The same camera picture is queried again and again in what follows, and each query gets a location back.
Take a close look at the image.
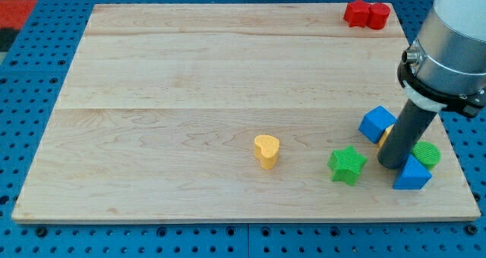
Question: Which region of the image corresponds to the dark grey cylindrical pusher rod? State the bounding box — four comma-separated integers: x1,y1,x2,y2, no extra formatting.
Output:
377,100,437,169

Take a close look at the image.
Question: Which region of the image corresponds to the green star block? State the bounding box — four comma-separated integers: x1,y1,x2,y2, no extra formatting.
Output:
327,146,368,186

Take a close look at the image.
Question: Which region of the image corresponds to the yellow heart block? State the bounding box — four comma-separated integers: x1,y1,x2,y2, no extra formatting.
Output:
254,134,280,170

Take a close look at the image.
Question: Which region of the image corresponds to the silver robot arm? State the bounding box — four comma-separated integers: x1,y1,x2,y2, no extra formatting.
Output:
377,0,485,169

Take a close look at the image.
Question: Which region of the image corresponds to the red star block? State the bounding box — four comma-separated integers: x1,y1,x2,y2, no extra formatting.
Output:
343,0,371,28

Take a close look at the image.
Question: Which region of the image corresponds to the yellow block behind rod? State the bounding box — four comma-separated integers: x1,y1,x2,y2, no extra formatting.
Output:
377,124,394,149

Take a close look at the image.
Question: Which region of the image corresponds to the green cylinder block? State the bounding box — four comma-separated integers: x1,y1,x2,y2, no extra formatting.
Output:
412,141,441,171

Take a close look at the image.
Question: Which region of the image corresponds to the blue cube block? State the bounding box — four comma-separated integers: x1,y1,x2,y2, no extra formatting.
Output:
358,105,396,143

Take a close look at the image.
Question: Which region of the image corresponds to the blue triangle block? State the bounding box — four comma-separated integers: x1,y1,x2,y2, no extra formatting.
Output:
393,154,433,190

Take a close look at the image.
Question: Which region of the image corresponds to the red cylinder block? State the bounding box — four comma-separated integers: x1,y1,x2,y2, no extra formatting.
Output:
367,2,391,30

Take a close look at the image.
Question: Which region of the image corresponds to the light wooden board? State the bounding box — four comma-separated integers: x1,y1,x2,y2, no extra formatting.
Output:
11,3,480,224

